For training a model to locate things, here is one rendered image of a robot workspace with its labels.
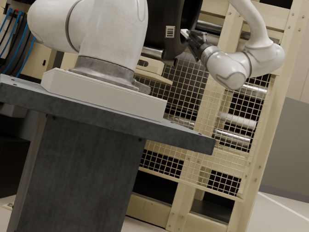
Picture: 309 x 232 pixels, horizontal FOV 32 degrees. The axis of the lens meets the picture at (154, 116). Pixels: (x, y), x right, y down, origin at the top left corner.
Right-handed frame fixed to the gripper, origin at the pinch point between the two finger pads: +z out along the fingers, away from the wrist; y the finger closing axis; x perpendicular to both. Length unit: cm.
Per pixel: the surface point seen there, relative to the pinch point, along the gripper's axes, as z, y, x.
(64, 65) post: 46, 34, -38
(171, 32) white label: 15.0, 5.8, 0.4
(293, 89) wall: 234, 183, 278
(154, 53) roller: 17.6, 16.9, -4.9
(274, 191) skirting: 187, 286, 250
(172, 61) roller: 33.9, 30.1, 13.5
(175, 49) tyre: 21.4, 17.6, 7.5
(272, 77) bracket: 18, 35, 64
